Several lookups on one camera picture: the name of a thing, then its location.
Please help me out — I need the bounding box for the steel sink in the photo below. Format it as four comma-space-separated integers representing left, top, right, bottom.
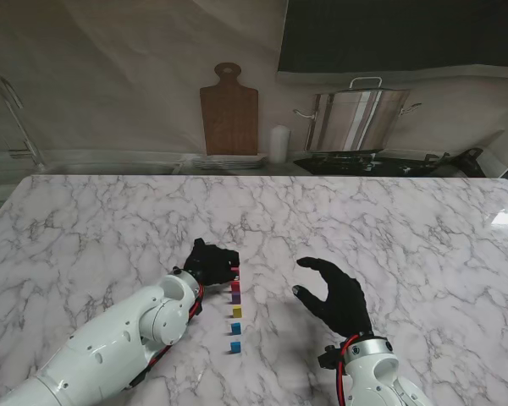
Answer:
0, 150, 183, 175

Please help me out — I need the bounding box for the steel stockpot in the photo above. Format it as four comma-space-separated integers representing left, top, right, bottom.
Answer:
295, 75, 422, 153

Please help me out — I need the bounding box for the red left arm cable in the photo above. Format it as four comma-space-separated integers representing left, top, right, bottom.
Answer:
129, 281, 205, 388

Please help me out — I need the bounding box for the stack of white plates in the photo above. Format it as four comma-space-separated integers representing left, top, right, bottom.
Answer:
192, 152, 268, 171

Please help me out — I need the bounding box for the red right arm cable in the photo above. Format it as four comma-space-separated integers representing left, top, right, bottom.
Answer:
336, 333, 362, 406

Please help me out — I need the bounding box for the white candle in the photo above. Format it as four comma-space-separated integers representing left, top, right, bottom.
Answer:
268, 123, 291, 164

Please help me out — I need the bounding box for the black right wrist camera bracket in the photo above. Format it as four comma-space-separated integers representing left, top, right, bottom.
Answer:
317, 345, 345, 371

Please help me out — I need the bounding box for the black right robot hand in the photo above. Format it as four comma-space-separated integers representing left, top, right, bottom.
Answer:
290, 256, 374, 339

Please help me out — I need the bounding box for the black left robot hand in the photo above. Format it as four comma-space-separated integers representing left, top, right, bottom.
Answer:
181, 238, 241, 288

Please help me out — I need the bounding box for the black gas stove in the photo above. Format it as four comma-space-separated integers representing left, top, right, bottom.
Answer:
294, 148, 428, 178

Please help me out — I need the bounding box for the dark range hood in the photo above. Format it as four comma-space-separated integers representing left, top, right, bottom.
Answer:
277, 0, 508, 74

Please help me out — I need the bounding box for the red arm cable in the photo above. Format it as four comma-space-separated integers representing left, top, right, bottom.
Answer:
336, 333, 362, 406
129, 281, 205, 388

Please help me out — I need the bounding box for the brown wooden cutting board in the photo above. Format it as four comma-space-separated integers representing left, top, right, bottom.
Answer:
199, 62, 260, 156

